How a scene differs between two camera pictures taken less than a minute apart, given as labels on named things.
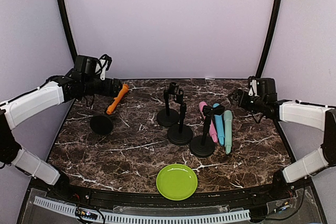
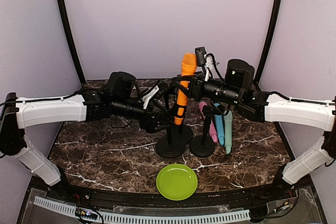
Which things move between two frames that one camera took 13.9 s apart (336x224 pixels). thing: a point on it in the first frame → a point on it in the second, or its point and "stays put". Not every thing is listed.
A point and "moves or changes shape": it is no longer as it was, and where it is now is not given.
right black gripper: [242, 103] → [196, 89]
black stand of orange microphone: [101, 125] → [170, 147]
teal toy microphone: [228, 117] stays put
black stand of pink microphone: [180, 134] stays put
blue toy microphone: [219, 124] stays put
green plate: [177, 182] stays put
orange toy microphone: [116, 100] moves or changes shape
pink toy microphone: [211, 128] stays put
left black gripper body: [114, 92] → [148, 125]
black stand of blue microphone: [203, 145] stays put
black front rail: [155, 200] stays put
